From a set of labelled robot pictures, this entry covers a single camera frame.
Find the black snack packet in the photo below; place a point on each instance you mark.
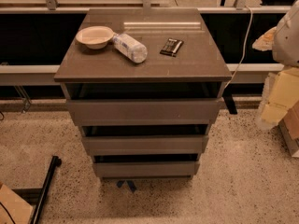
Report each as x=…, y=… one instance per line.
x=171, y=47

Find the white paper bowl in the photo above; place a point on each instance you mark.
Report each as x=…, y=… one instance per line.
x=95, y=37

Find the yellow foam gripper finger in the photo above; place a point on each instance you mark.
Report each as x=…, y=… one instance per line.
x=280, y=93
x=265, y=41

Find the cardboard box left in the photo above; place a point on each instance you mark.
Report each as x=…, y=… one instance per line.
x=13, y=208

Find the clear plastic water bottle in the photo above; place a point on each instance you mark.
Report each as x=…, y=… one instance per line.
x=131, y=48

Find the grey top drawer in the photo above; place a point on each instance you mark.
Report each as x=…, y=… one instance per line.
x=147, y=112

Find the cardboard box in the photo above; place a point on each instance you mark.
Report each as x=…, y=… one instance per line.
x=13, y=208
x=290, y=130

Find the grey bottom drawer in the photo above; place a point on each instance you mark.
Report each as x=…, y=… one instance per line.
x=146, y=169

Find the grey middle drawer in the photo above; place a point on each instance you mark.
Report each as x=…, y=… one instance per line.
x=142, y=145

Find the black table leg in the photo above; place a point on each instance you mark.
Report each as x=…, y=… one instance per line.
x=229, y=101

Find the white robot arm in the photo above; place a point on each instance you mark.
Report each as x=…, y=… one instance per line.
x=285, y=49

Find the grey drawer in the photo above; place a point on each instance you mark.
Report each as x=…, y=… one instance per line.
x=142, y=145
x=147, y=112
x=146, y=169

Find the black metal frame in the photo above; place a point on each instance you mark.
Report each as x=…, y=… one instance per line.
x=37, y=197

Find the cardboard box right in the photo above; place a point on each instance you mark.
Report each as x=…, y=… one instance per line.
x=290, y=130

